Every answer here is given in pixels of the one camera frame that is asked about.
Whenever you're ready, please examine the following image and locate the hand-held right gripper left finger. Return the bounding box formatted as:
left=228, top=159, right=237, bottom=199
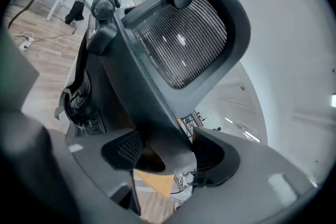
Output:
left=0, top=109, right=145, bottom=224

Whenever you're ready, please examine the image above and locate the thin black floor cable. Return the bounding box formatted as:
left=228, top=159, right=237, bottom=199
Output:
left=33, top=28, right=79, bottom=42

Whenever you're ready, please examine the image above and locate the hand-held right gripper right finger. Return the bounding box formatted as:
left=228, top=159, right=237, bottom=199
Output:
left=141, top=126, right=325, bottom=224

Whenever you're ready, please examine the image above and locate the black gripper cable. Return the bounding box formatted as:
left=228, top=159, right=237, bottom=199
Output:
left=7, top=0, right=67, bottom=30

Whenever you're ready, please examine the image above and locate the black office chair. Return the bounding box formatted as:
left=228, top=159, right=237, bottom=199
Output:
left=54, top=0, right=251, bottom=175

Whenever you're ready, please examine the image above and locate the white power strip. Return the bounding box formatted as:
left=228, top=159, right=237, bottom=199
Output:
left=18, top=36, right=35, bottom=53

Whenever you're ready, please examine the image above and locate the white table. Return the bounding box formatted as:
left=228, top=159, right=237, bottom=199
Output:
left=46, top=0, right=67, bottom=22

